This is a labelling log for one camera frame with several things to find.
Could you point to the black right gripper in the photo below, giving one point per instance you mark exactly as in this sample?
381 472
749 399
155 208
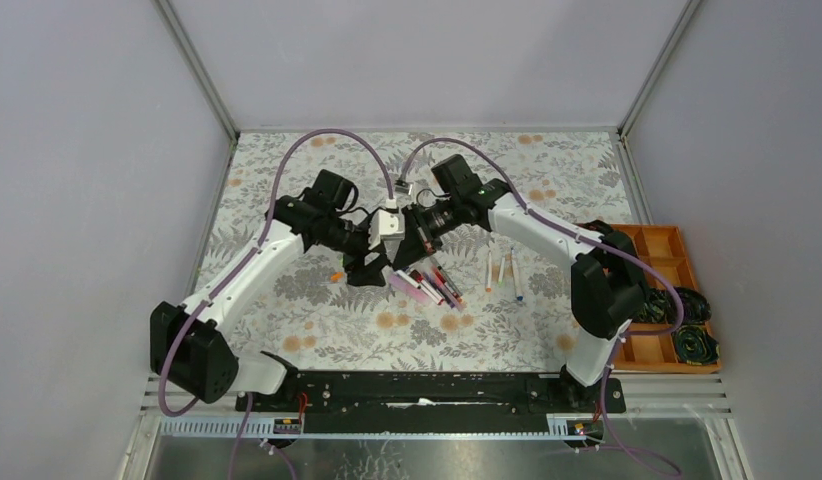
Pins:
417 242

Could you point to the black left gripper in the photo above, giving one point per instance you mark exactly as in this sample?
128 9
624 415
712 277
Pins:
364 275

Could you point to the pink highlighter marker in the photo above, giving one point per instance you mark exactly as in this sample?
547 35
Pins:
415 293

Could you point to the purple pen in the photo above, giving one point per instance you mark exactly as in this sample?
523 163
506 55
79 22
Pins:
454 301

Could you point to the white marker orange cap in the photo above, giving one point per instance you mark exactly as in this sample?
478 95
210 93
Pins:
489 272

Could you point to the white marker blue cap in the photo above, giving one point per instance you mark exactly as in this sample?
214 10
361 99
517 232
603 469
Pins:
518 289

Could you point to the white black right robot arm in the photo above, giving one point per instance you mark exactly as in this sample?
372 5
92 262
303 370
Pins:
607 286

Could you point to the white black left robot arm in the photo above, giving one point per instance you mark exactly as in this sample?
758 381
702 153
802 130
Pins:
190 342

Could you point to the floral patterned table mat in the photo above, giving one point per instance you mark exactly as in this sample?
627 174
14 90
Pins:
314 323

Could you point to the orange wooden compartment tray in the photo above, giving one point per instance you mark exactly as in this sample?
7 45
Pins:
692 349

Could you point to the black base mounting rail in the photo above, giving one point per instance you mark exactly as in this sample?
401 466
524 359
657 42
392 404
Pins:
408 398

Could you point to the slotted aluminium cable duct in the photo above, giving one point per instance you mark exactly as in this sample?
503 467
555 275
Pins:
542 427

